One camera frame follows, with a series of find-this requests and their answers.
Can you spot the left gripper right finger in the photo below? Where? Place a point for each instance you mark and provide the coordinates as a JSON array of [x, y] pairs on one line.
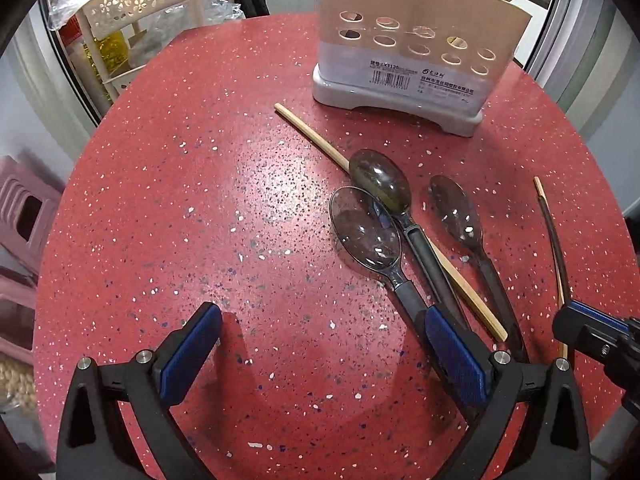
[[553, 442]]

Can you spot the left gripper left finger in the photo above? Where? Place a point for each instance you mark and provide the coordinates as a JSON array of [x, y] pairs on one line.
[[93, 441]]

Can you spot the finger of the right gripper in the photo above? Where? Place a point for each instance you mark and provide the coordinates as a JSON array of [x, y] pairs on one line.
[[588, 330]]

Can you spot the dark plastic spoon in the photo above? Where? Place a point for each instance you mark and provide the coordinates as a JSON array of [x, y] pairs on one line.
[[462, 221]]

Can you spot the dark translucent spoon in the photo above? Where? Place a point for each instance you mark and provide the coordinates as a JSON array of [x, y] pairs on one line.
[[366, 231]]

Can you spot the bamboo chopstick right side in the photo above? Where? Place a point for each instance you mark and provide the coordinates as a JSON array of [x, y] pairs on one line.
[[543, 202]]

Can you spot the pink plastic stool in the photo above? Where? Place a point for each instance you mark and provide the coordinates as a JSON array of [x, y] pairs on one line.
[[28, 209]]

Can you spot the beige utensil holder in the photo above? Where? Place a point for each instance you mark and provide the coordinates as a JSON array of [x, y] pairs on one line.
[[435, 59]]

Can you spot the beige perforated storage rack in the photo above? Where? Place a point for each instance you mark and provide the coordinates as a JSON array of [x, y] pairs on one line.
[[135, 15]]

